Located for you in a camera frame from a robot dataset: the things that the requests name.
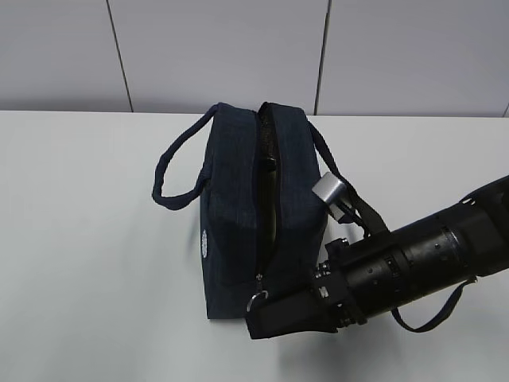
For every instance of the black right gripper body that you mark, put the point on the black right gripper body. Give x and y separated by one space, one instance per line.
360 280

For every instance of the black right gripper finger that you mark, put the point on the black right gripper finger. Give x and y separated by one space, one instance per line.
288 313

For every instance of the navy insulated lunch bag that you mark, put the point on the navy insulated lunch bag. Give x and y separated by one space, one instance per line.
261 224

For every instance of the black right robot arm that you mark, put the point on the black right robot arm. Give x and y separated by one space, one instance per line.
450 248

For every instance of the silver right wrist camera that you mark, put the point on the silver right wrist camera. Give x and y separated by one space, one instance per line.
331 190

